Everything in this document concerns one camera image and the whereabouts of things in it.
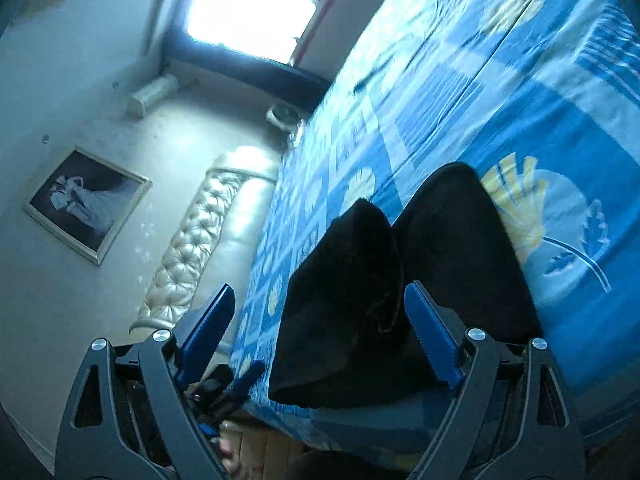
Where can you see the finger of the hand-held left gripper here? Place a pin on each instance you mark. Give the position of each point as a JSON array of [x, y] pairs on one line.
[[250, 379], [217, 379]]

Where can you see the bed with blue patterned sheet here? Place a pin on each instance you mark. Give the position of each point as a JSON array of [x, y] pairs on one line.
[[500, 85]]

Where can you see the framed wall photograph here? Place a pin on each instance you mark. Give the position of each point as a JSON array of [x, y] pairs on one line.
[[85, 205]]

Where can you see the small white fan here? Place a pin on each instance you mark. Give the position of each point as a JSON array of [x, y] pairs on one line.
[[282, 116]]

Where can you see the cream tufted leather headboard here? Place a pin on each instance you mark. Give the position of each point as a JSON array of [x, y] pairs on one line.
[[190, 260]]

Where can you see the white wall-mounted unit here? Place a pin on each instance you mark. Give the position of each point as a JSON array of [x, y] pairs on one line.
[[150, 94]]

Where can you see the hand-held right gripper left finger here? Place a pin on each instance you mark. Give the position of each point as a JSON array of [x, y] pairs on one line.
[[207, 332]]

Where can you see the person's left hand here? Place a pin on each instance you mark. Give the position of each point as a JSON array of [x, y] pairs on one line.
[[231, 462]]

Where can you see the black studded pants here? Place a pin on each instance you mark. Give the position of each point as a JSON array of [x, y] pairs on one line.
[[350, 310]]

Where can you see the bright window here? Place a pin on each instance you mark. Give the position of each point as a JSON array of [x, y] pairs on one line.
[[260, 5]]

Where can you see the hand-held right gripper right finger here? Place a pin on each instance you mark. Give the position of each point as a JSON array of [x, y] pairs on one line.
[[430, 335]]

